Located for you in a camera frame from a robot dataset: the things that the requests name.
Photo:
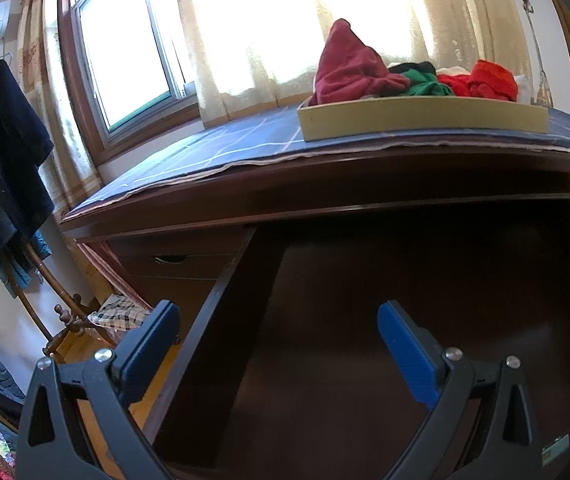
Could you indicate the wide wooden drawer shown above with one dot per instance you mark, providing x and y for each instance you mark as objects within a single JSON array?
[{"x": 365, "y": 310}]

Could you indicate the small teal box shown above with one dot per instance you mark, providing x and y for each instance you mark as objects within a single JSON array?
[{"x": 557, "y": 452}]

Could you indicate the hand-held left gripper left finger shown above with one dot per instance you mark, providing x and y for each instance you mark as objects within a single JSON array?
[{"x": 155, "y": 355}]

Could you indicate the pink striped cloth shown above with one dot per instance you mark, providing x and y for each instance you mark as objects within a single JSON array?
[{"x": 115, "y": 275}]

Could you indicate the green black underwear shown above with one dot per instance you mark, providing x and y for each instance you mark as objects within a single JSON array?
[{"x": 425, "y": 85}]

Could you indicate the dark red underwear grey waistband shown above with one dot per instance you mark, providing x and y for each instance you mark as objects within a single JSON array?
[{"x": 350, "y": 70}]

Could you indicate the orange-red underwear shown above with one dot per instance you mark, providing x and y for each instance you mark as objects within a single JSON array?
[{"x": 492, "y": 80}]

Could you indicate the colourful patterned cloth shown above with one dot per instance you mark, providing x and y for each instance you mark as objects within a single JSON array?
[{"x": 0, "y": 452}]

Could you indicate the patterned cream curtain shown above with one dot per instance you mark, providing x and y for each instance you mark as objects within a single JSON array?
[
  {"x": 72, "y": 170},
  {"x": 215, "y": 95}
]

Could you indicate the blue checked tablecloth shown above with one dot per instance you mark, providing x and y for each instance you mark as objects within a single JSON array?
[{"x": 245, "y": 142}]

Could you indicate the dark wooden dresser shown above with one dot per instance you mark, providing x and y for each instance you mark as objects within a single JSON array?
[{"x": 365, "y": 180}]

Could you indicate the wooden coat rack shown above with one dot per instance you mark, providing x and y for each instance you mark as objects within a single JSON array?
[{"x": 67, "y": 320}]

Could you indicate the wood-framed window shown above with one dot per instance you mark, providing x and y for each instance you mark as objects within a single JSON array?
[{"x": 125, "y": 60}]

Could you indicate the plaid cloth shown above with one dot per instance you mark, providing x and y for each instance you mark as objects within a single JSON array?
[{"x": 120, "y": 312}]

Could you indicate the bright red underwear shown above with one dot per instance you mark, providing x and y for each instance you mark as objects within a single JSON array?
[{"x": 452, "y": 85}]

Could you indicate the dark blue jacket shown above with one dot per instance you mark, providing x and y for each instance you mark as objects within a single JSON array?
[{"x": 0, "y": 170}]

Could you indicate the yellow cardboard tray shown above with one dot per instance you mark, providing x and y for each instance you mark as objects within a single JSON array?
[{"x": 415, "y": 117}]

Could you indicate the teal garment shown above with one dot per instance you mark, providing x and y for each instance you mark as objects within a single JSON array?
[{"x": 42, "y": 245}]

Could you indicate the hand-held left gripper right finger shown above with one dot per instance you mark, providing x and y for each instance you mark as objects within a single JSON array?
[{"x": 407, "y": 360}]

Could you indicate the small wooden drawer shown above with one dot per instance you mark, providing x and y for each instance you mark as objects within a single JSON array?
[{"x": 200, "y": 265}]

